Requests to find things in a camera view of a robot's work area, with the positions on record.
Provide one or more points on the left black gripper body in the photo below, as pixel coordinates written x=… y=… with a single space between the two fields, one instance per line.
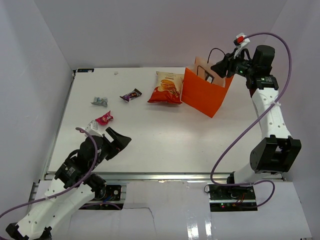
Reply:
x=103 y=155

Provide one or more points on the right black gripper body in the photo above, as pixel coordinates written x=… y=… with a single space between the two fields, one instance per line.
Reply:
x=239 y=66

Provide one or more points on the red candy packet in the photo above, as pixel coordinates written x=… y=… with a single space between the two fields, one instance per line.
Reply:
x=105 y=119

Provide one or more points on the silver candy wrapper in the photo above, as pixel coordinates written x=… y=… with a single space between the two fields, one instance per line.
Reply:
x=100 y=101

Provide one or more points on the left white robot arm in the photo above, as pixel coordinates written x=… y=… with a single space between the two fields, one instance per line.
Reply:
x=73 y=185

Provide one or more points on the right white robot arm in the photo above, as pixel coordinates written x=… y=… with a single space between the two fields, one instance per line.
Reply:
x=277 y=150

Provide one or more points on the orange paper bag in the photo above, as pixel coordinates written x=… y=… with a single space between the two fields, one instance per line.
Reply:
x=203 y=89

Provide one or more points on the orange chips bag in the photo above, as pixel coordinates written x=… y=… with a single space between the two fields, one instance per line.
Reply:
x=168 y=88

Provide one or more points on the purple M&M's packet upper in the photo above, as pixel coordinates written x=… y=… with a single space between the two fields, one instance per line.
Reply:
x=131 y=95

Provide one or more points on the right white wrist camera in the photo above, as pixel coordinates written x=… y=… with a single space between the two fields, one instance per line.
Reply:
x=240 y=43

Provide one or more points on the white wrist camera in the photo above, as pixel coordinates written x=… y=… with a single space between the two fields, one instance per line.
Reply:
x=93 y=129
x=240 y=43

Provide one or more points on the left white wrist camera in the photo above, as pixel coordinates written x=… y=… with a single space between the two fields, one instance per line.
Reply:
x=93 y=129

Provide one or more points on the aluminium table frame rail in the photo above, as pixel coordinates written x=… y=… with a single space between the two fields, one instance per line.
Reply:
x=138 y=176

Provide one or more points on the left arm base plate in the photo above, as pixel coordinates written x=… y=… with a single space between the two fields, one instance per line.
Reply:
x=108 y=193

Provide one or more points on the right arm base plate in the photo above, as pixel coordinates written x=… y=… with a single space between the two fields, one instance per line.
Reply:
x=231 y=199

